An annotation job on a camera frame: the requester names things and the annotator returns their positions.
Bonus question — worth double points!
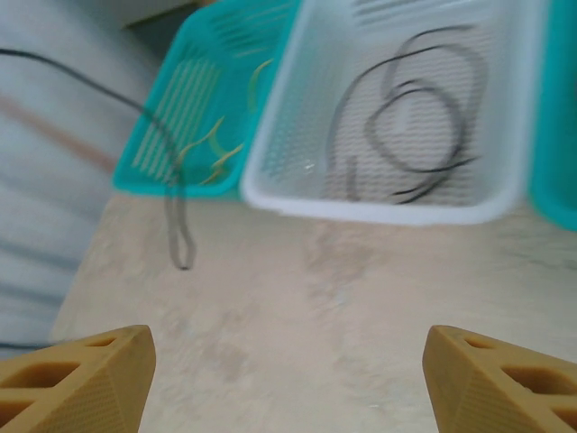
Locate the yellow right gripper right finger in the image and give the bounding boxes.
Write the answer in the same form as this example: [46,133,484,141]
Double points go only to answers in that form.
[423,324,577,433]

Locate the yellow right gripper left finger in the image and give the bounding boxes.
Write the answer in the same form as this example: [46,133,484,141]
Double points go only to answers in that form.
[0,324,157,433]

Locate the black cable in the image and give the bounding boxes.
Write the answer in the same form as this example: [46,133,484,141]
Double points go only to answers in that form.
[325,25,490,204]
[0,48,199,272]
[390,155,481,205]
[363,79,468,176]

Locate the long yellow cable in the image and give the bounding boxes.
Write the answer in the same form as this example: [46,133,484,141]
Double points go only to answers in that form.
[177,115,247,187]

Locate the short yellow cable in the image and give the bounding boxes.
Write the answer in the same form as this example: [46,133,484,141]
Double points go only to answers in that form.
[246,57,276,112]

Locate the teal plastic basket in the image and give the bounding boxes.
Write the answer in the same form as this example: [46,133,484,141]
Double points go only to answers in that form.
[527,0,577,222]
[111,0,303,199]

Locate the white plastic basket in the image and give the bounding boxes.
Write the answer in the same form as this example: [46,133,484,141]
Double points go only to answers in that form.
[241,0,549,226]

